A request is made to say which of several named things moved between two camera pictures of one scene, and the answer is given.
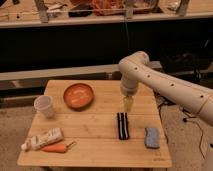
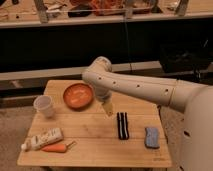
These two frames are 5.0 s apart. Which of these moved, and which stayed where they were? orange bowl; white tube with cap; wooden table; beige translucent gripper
Moved: beige translucent gripper
Stayed: white tube with cap; orange bowl; wooden table
